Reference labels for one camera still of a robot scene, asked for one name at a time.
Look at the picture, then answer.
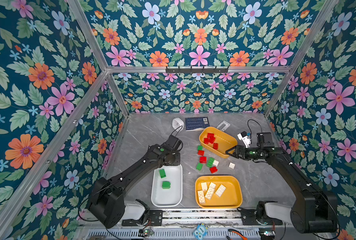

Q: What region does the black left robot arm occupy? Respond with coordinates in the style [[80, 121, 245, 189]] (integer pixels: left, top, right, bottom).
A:
[[86, 135, 183, 228]]

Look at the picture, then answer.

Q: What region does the large green lego plate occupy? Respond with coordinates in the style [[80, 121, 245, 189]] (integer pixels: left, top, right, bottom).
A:
[[206, 158, 215, 168]]

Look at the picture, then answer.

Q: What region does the green small lego brick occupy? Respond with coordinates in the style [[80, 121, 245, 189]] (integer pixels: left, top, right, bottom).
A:
[[196, 163, 203, 171]]

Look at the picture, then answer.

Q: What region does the black hook rail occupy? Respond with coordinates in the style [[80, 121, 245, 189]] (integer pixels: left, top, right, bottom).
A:
[[165, 66, 229, 75]]

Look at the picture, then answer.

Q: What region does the white wide lego brick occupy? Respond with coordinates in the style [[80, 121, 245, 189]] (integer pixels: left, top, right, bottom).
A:
[[215, 184, 226, 197]]

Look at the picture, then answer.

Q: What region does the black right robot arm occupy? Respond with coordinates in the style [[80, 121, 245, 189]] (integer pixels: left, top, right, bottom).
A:
[[225, 132, 340, 235]]

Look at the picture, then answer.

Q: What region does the small white lego brick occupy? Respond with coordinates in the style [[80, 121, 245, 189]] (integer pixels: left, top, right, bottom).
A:
[[201, 182, 208, 191]]

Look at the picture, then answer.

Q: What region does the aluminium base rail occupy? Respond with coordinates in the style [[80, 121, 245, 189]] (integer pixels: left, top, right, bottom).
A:
[[84, 208, 284, 227]]

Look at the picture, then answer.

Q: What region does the white plastic bin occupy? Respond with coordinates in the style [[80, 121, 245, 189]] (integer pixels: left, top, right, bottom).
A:
[[151, 165, 183, 208]]

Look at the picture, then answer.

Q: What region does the near yellow plastic bin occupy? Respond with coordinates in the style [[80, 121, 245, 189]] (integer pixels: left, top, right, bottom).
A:
[[195, 175, 243, 209]]

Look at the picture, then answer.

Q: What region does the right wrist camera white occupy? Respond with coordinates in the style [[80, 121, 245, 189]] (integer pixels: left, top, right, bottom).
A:
[[237, 131, 252, 148]]

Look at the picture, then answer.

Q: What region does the yellow plastic bin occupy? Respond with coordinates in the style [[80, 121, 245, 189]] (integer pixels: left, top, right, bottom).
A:
[[195, 175, 243, 209], [199, 127, 238, 159]]

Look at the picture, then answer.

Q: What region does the dark blue book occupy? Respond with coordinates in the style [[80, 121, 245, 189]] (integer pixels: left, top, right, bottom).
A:
[[185, 117, 210, 131]]

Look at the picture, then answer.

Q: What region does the far yellow plastic bin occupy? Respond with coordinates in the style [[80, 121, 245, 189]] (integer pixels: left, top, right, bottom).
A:
[[199, 127, 238, 159]]

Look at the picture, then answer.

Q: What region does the cream long lego brick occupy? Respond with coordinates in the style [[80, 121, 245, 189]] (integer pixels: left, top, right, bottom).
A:
[[197, 190, 206, 205]]

